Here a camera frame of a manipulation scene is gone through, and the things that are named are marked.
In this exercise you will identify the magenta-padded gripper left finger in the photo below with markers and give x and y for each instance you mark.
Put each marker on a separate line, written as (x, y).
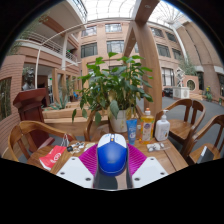
(75, 171)

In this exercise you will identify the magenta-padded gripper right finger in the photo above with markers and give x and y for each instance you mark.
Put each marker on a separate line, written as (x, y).
(148, 171)

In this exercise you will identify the blue and white computer mouse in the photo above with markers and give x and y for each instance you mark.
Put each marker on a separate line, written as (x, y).
(112, 158)

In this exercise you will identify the black key fob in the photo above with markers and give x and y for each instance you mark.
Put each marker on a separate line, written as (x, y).
(70, 148)

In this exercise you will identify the clear plastic packet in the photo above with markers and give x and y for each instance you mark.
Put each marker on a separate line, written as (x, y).
(155, 147)

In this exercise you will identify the red and white bag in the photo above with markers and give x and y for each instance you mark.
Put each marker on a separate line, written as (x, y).
(53, 157)

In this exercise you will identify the yellow dish soap bottle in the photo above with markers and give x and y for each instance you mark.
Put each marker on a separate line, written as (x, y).
(147, 128)

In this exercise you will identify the blue squeeze tube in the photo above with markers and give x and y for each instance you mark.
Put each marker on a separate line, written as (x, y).
(131, 131)

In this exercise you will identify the white pump bottle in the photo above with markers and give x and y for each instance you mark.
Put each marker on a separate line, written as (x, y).
(162, 130)

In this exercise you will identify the agave plant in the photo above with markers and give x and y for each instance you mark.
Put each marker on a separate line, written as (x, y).
(59, 104)

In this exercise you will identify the dark red wooden lectern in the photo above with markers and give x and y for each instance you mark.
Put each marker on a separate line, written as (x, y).
(31, 106)

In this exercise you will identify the white planter with sculpture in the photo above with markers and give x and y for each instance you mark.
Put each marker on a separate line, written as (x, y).
(181, 91)

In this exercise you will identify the green potted plant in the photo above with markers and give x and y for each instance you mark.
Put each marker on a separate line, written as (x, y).
(115, 83)

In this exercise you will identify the yellow flowering plant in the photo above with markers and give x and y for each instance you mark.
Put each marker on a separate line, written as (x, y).
(208, 94)

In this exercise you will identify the dark bust sculpture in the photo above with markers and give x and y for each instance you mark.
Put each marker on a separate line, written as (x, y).
(28, 80)

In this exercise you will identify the wooden support post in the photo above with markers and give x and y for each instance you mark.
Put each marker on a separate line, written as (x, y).
(146, 66)

